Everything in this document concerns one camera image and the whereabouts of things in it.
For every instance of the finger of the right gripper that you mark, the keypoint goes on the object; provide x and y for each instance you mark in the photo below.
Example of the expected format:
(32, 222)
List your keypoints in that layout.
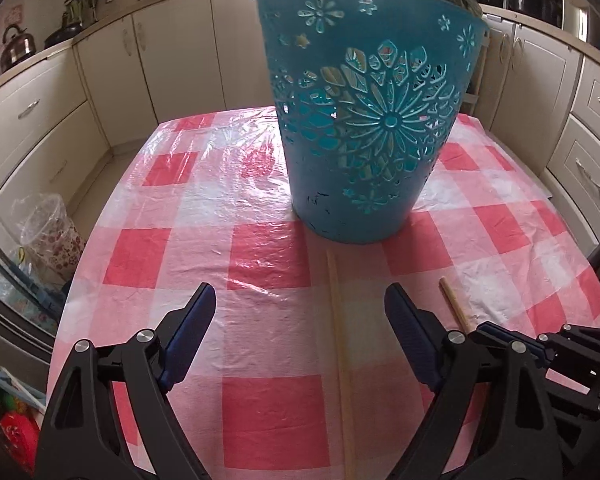
(506, 336)

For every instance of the wooden chopstick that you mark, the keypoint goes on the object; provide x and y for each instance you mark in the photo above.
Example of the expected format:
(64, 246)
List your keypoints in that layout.
(454, 303)
(343, 365)

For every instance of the metal kettle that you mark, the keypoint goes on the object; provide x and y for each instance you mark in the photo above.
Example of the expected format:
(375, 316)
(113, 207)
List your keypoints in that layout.
(18, 46)

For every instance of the floral lined trash bin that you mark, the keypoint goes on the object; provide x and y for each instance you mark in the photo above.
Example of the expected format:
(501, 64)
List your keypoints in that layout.
(46, 230)

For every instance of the teal perforated plastic basket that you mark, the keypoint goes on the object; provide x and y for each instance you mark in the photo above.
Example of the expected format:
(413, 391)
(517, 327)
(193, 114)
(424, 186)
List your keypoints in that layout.
(366, 93)

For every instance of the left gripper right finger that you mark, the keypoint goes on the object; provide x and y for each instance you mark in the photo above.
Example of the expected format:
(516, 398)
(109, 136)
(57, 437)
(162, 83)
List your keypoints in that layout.
(420, 335)

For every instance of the red white checkered tablecloth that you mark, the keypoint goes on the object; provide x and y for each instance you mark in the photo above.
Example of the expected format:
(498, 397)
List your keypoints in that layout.
(206, 200)

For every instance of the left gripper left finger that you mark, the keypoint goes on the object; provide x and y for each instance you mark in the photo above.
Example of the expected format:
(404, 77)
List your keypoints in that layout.
(181, 333)

